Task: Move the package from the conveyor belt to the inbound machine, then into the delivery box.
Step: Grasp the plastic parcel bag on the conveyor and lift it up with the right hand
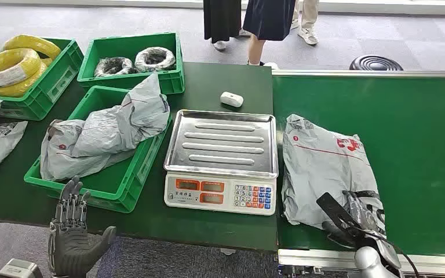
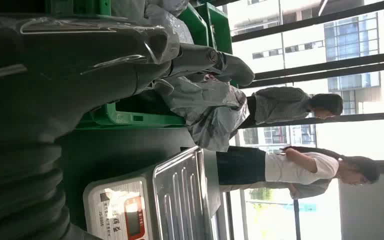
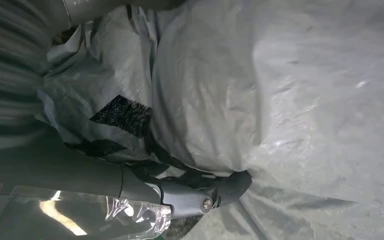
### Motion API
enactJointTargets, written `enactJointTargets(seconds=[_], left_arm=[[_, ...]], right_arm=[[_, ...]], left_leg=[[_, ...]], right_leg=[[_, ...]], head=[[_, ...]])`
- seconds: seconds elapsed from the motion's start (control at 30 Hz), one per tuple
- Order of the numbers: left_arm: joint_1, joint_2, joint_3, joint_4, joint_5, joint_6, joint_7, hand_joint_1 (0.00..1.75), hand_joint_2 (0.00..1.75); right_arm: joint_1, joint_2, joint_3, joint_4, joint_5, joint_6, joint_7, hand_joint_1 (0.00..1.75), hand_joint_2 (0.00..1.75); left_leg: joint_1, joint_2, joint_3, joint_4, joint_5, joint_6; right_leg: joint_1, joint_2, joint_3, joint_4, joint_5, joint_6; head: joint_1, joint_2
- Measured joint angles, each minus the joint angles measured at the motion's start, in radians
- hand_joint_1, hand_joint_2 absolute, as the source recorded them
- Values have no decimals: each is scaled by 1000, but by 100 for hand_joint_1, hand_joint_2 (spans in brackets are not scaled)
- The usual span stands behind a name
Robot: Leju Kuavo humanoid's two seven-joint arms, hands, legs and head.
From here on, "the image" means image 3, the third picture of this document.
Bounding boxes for clear plastic film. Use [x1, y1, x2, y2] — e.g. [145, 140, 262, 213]
[0, 185, 173, 240]

